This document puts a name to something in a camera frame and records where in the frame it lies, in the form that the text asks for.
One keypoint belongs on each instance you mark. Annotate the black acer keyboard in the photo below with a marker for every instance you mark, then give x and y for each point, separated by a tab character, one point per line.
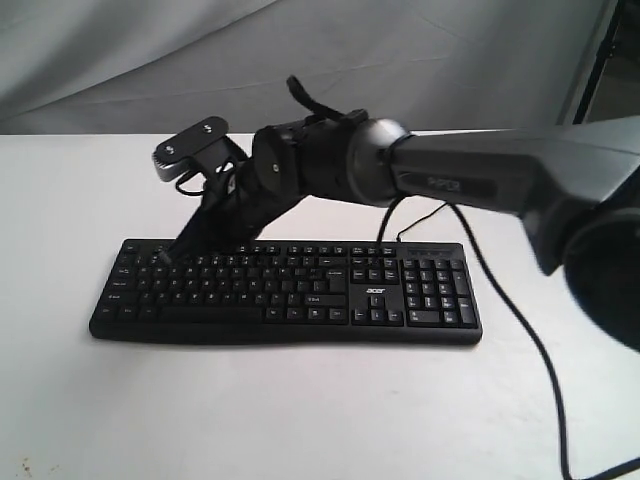
276	292

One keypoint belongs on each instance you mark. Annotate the black metal frame post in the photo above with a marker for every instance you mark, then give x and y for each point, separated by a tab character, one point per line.
600	48

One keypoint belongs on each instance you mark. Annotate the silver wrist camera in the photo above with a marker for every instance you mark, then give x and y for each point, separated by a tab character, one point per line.
172	157

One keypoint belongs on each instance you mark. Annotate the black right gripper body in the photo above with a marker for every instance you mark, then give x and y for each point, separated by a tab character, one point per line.
244	193

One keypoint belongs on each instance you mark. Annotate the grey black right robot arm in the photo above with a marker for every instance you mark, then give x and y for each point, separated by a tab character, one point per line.
575	189

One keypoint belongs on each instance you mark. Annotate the grey backdrop cloth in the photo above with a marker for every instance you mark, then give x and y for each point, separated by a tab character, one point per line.
71	67

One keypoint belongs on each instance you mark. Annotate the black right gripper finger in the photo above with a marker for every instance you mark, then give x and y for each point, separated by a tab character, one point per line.
199	236

